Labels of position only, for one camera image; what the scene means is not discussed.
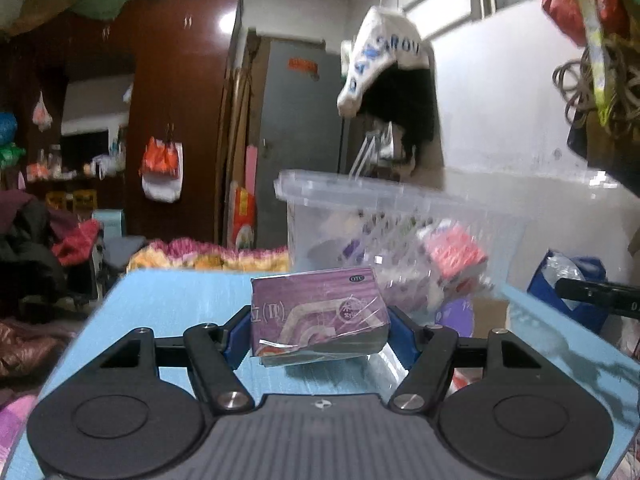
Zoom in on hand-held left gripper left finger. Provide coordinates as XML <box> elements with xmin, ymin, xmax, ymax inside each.
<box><xmin>95</xmin><ymin>305</ymin><xmax>256</xmax><ymax>417</ymax></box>

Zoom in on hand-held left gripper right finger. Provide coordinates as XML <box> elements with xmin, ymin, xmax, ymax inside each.
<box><xmin>387</xmin><ymin>305</ymin><xmax>544</xmax><ymax>414</ymax></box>

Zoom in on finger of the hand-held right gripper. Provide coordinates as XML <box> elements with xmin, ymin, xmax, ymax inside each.
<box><xmin>556</xmin><ymin>277</ymin><xmax>640</xmax><ymax>319</ymax></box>

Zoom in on purple plastic-wrapped medicine box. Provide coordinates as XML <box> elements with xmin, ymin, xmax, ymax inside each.
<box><xmin>250</xmin><ymin>267</ymin><xmax>392</xmax><ymax>369</ymax></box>

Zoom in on white plastic lattice basket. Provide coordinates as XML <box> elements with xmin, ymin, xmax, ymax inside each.
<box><xmin>274</xmin><ymin>169</ymin><xmax>532</xmax><ymax>342</ymax></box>

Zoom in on blue shopping bag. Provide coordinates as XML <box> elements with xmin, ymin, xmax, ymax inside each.
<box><xmin>527</xmin><ymin>250</ymin><xmax>609</xmax><ymax>332</ymax></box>

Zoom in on open purple carton box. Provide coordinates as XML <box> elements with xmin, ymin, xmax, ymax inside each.
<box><xmin>434</xmin><ymin>297</ymin><xmax>476</xmax><ymax>338</ymax></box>

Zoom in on floral blanket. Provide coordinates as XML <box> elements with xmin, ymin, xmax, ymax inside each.
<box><xmin>127</xmin><ymin>239</ymin><xmax>292</xmax><ymax>274</ymax></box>

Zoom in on red plastic-wrapped box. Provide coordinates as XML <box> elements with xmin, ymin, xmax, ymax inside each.
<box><xmin>425</xmin><ymin>225</ymin><xmax>488</xmax><ymax>288</ymax></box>

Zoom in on red printed sack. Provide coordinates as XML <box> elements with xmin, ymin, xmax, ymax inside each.
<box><xmin>227</xmin><ymin>185</ymin><xmax>259</xmax><ymax>252</ymax></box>

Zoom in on hanging dark bag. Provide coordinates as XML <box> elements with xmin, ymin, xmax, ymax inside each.
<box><xmin>567</xmin><ymin>0</ymin><xmax>640</xmax><ymax>186</ymax></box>

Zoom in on light teal box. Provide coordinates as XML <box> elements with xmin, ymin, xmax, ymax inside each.
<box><xmin>92</xmin><ymin>210</ymin><xmax>124</xmax><ymax>242</ymax></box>

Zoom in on pink board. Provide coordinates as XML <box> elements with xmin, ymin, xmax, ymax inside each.
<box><xmin>244</xmin><ymin>145</ymin><xmax>259</xmax><ymax>192</ymax></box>

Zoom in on red garment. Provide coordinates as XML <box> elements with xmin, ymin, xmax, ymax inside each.
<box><xmin>51</xmin><ymin>219</ymin><xmax>102</xmax><ymax>267</ymax></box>

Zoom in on metal tripod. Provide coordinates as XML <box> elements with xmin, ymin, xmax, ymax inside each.
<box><xmin>349</xmin><ymin>124</ymin><xmax>397</xmax><ymax>182</ymax></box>

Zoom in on orange and white plastic bag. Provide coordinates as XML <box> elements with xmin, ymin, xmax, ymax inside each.
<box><xmin>140</xmin><ymin>135</ymin><xmax>185</xmax><ymax>204</ymax></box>

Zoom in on brown quilted jacket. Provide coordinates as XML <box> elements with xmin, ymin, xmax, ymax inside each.
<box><xmin>0</xmin><ymin>319</ymin><xmax>67</xmax><ymax>377</ymax></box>

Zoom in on pile of dark clothes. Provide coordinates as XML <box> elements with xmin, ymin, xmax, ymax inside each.
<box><xmin>0</xmin><ymin>189</ymin><xmax>101</xmax><ymax>317</ymax></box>

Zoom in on grey metal door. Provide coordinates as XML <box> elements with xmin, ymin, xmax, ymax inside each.
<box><xmin>249</xmin><ymin>35</ymin><xmax>352</xmax><ymax>252</ymax></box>

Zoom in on black television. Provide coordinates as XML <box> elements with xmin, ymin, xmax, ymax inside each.
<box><xmin>60</xmin><ymin>127</ymin><xmax>115</xmax><ymax>172</ymax></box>

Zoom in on white and black hanging jacket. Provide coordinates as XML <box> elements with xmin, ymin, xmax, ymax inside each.
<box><xmin>336</xmin><ymin>5</ymin><xmax>439</xmax><ymax>167</ymax></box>

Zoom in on brown wooden wardrobe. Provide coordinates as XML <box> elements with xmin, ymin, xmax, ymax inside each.
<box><xmin>0</xmin><ymin>0</ymin><xmax>244</xmax><ymax>247</ymax></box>

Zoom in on red hanging bag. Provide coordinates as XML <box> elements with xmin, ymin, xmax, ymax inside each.
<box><xmin>541</xmin><ymin>0</ymin><xmax>632</xmax><ymax>47</ymax></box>

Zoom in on small white hanging plastic bag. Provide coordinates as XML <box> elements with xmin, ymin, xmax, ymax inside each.
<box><xmin>32</xmin><ymin>91</ymin><xmax>54</xmax><ymax>133</ymax></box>

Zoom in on blue plastic bag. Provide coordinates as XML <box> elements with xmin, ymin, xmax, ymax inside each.
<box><xmin>0</xmin><ymin>112</ymin><xmax>18</xmax><ymax>147</ymax></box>

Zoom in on green cloth bundle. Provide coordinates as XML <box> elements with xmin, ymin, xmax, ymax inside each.
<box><xmin>0</xmin><ymin>0</ymin><xmax>201</xmax><ymax>37</ymax></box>

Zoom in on hanging coiled cords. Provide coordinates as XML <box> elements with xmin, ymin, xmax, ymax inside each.
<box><xmin>552</xmin><ymin>45</ymin><xmax>640</xmax><ymax>132</ymax></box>

